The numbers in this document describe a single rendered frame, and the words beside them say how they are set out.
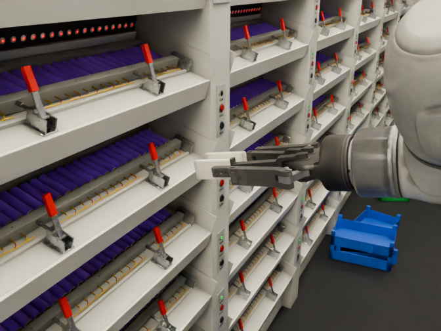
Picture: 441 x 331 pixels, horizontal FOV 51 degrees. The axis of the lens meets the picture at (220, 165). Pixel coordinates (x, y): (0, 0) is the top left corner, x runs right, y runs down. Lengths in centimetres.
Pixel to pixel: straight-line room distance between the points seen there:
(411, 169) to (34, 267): 53
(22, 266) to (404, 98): 56
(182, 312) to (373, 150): 76
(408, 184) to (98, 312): 60
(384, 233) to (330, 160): 200
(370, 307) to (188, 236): 124
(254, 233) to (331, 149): 95
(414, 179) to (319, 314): 159
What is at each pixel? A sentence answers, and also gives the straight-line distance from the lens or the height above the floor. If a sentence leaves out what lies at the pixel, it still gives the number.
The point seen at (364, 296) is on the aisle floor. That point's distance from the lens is 225.
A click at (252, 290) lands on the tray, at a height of 36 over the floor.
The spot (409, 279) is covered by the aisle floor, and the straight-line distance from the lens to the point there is 243.
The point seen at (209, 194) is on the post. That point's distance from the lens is 111.
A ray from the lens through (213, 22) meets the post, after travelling 102.
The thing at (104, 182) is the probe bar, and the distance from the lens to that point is 88.
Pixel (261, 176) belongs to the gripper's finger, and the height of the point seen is 108.
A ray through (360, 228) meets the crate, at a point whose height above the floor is 10.
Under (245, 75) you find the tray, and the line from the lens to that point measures 121.
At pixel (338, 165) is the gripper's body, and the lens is 59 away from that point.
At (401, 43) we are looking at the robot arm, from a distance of 41.
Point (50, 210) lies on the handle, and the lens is 74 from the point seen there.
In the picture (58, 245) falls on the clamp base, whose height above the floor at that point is 95.
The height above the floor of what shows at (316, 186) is 39.
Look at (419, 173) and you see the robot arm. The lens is 54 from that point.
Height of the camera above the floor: 132
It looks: 22 degrees down
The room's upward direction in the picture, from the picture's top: straight up
